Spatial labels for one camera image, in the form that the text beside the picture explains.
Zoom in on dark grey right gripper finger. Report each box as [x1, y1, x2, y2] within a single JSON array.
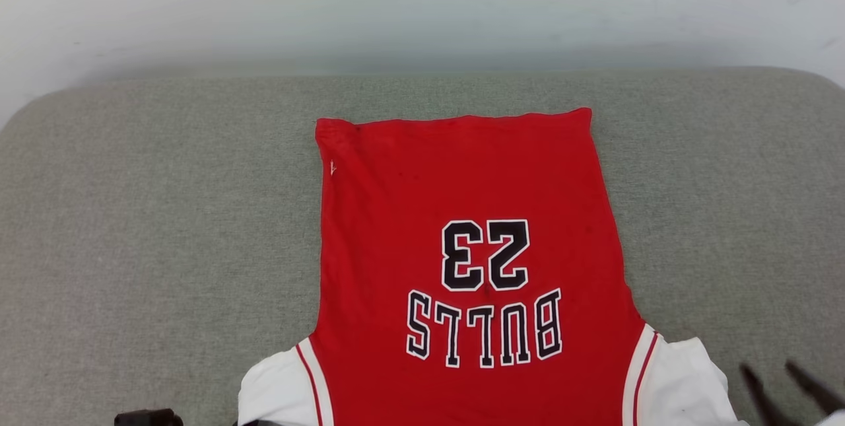
[[786, 360, 845, 415], [739, 365, 784, 426]]

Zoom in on red white basketball jersey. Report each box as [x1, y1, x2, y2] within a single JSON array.
[[238, 107, 750, 426]]

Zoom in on grey fabric sofa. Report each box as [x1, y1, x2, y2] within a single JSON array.
[[0, 68, 845, 426]]

